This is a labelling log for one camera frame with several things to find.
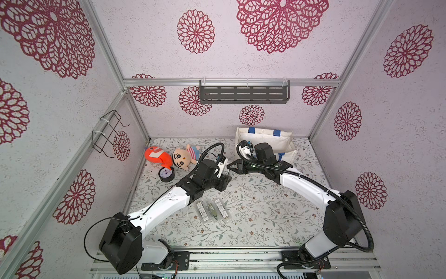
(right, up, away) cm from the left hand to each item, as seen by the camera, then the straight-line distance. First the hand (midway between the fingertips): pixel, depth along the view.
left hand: (226, 177), depth 81 cm
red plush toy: (-41, +10, +20) cm, 47 cm away
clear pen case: (-2, -17, +6) cm, 19 cm away
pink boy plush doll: (-24, +9, +18) cm, 32 cm away
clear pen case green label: (-7, -18, +6) cm, 20 cm away
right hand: (0, +6, -2) cm, 6 cm away
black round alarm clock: (-34, -1, +18) cm, 39 cm away
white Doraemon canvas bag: (+32, +18, +15) cm, 39 cm away
